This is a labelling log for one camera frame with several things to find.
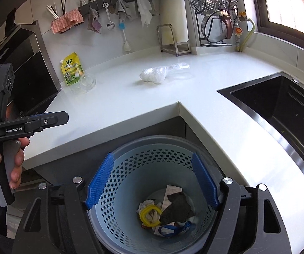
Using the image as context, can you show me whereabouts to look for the black kitchen sink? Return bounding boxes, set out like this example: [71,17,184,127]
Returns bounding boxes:
[217,71,304,164]

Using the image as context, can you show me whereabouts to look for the white hanging cloth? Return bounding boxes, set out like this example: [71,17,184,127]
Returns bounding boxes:
[137,0,153,27]

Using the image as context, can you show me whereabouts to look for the glass lid with brown handle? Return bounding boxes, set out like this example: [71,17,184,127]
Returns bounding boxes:
[204,10,234,44]

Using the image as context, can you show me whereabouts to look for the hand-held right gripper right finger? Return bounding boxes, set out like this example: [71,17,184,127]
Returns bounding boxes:
[191,152,293,254]

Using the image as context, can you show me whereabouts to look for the orange gas valve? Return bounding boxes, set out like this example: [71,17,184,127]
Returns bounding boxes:
[233,11,248,51]

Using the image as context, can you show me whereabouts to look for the yellow plastic ring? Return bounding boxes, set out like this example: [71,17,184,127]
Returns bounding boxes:
[140,205,163,227]

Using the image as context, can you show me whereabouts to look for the bundle of white sticks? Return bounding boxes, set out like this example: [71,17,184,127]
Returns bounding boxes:
[46,4,60,20]

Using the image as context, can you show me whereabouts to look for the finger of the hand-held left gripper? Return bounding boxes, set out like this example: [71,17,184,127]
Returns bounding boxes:
[31,111,69,133]
[22,112,60,120]

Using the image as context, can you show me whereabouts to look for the long paper receipt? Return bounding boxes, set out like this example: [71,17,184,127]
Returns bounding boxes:
[163,185,183,210]

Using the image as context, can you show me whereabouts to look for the yellow gas hose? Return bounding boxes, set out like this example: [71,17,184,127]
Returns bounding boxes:
[236,18,256,52]

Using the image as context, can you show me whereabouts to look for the person's left hand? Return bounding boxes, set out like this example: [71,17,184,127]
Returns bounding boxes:
[0,137,31,199]

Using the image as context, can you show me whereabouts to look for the purple grey hanging cloth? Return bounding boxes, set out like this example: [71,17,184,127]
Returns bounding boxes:
[88,8,102,34]

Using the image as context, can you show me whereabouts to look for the black lid rack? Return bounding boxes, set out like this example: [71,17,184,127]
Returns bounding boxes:
[192,0,233,47]

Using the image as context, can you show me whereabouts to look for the blue plastic wrapper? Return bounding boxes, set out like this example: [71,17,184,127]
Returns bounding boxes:
[154,221,193,237]

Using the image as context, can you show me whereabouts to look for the white tissue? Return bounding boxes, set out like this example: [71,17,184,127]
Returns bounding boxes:
[137,198,163,223]

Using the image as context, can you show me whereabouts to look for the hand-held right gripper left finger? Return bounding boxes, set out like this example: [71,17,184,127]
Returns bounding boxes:
[11,152,115,254]

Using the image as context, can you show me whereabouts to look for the small black box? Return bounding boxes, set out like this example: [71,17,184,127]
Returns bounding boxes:
[5,8,17,33]

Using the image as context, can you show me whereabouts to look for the blue white bottle brush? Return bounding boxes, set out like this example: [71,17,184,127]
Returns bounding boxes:
[119,18,131,52]

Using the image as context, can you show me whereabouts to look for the pink wavy sponge cloth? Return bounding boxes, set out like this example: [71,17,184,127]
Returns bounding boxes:
[51,8,84,34]

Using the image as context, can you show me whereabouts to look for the metal ladle spoon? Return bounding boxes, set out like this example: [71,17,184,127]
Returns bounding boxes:
[103,3,115,30]

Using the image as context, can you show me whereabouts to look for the window with brown frame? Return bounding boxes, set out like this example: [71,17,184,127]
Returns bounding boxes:
[249,0,304,48]

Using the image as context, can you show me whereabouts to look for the dark grey cloth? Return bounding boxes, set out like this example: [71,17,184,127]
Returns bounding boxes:
[159,192,195,224]

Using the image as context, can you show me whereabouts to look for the clear plastic bag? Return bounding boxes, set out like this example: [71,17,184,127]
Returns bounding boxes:
[140,62,190,84]

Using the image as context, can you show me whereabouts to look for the white paper towel roll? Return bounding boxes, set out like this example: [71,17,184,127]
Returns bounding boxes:
[160,0,190,43]

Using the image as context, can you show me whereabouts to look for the blue perforated waste basket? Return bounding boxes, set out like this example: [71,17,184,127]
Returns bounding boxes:
[87,135,227,254]

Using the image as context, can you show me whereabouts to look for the yellow green spout pouch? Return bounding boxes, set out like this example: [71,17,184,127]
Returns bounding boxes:
[60,52,85,86]

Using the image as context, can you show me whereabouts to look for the clear glass bowl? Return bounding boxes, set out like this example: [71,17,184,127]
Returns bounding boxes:
[79,73,97,92]

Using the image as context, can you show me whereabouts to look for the black stove hood unit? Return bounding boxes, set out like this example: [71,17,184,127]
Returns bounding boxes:
[0,20,61,117]

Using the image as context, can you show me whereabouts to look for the metal board holder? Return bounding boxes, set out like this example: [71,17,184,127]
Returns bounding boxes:
[156,24,191,57]

